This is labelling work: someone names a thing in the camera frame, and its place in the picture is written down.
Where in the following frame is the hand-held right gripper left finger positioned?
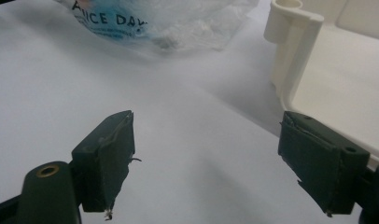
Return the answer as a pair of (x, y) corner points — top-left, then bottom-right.
(70, 109), (143, 222)

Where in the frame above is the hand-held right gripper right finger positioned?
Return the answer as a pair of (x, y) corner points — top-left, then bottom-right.
(277, 110), (372, 217)

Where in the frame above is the clear printed plastic bag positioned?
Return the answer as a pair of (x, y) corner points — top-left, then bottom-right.
(53, 0), (260, 52)

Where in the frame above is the white plastic bin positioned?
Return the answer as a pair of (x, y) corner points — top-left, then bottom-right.
(263, 0), (379, 171)

